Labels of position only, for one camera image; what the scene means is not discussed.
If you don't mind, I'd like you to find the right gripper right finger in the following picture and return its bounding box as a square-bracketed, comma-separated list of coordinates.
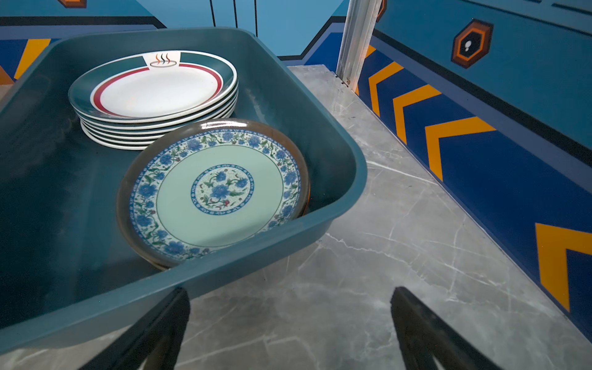
[391, 286, 499, 369]

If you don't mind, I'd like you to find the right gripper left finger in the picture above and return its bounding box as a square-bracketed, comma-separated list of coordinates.
[82, 288, 191, 369]

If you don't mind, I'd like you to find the teal floral pattern plate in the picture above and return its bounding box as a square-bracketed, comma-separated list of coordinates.
[116, 119, 311, 270]

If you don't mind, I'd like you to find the green red rimmed plate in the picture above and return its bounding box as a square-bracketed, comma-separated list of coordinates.
[68, 50, 239, 124]

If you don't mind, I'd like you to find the sunburst pattern plate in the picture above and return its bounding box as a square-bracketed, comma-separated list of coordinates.
[80, 100, 237, 141]
[80, 123, 155, 151]

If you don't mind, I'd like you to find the white clover pattern plate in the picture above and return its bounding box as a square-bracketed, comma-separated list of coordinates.
[80, 94, 238, 140]

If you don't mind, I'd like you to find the hao shi wei plate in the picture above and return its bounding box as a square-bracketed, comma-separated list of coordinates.
[77, 83, 240, 131]

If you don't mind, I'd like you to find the teal plastic bin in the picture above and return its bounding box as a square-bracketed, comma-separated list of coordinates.
[1, 28, 367, 353]

